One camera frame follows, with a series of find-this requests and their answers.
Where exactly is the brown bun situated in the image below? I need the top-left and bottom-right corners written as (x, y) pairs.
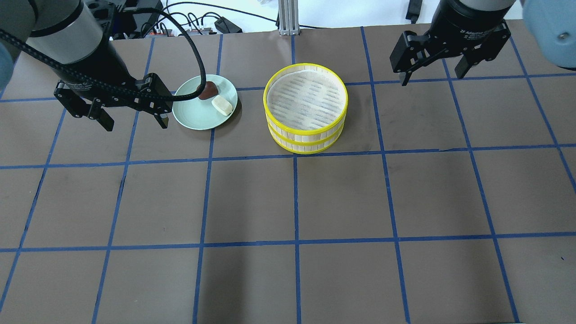
top-left (198, 81), bottom-right (219, 100)

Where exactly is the light green plate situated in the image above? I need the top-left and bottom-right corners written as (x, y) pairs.
top-left (172, 74), bottom-right (239, 131)

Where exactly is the yellow steamer layer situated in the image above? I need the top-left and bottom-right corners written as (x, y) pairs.
top-left (267, 121), bottom-right (344, 155)
top-left (263, 63), bottom-right (348, 142)

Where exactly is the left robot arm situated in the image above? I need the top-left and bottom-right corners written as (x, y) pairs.
top-left (1, 0), bottom-right (172, 131)

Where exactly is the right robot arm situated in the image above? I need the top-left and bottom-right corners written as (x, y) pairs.
top-left (389, 0), bottom-right (576, 86)

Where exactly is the white bun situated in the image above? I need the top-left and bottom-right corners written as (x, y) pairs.
top-left (211, 95), bottom-right (234, 116)

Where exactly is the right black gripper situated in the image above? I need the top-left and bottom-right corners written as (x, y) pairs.
top-left (390, 9), bottom-right (511, 86)

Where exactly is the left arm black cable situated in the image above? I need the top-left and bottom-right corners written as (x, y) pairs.
top-left (0, 7), bottom-right (207, 102)

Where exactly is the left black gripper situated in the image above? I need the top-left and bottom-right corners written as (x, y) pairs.
top-left (54, 72), bottom-right (173, 132)

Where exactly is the aluminium frame post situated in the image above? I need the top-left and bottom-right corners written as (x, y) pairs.
top-left (277, 0), bottom-right (301, 36)

